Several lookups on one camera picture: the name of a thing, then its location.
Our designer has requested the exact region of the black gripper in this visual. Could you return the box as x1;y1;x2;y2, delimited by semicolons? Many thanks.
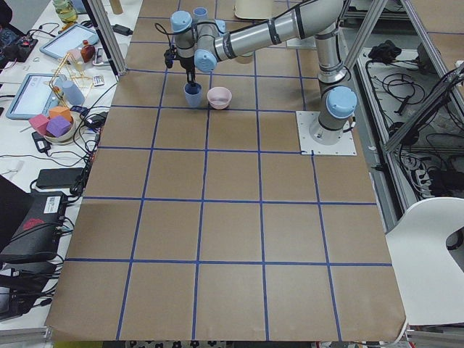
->
164;49;196;87

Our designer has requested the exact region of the dark blue plastic cup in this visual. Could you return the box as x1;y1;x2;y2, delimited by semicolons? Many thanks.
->
184;83;202;107

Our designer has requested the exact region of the light blue plastic cup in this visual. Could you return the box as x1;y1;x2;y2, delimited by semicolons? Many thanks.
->
192;7;208;22

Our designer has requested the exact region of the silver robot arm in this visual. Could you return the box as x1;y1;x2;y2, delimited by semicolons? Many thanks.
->
164;1;349;96

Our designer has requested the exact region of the pink bowl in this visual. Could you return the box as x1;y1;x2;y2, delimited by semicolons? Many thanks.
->
207;86;233;109

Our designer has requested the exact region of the brown glass bottle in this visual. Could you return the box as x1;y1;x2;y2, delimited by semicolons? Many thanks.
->
80;40;96;63

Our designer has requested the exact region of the blue cased tablet far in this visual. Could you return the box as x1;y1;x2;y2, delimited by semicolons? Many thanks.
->
39;24;99;59

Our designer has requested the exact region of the blue cased tablet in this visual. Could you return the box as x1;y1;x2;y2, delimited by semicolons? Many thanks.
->
39;24;99;59
6;73;59;120

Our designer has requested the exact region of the wooden marble run toy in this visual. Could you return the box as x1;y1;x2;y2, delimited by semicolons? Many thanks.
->
49;51;94;106

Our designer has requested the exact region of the bowl of foam cubes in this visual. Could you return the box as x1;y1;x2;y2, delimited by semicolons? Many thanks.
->
29;106;77;144

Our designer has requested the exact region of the blue cased tablet near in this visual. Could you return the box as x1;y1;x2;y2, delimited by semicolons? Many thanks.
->
6;73;59;120

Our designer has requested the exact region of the black power adapter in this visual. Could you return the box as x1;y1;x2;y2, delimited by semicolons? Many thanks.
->
36;167;83;189

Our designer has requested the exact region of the black cloth bundle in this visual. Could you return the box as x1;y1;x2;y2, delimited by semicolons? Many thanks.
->
368;40;402;64

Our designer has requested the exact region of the white chair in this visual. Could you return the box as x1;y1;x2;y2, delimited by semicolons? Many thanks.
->
386;197;463;326

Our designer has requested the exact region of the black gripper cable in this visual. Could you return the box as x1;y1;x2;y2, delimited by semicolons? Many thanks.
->
154;22;178;70

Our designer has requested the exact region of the aluminium frame post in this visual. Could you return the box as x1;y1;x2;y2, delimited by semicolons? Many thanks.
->
83;0;127;77

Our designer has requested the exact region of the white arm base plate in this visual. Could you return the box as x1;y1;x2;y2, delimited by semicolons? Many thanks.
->
286;36;317;51
296;111;357;156

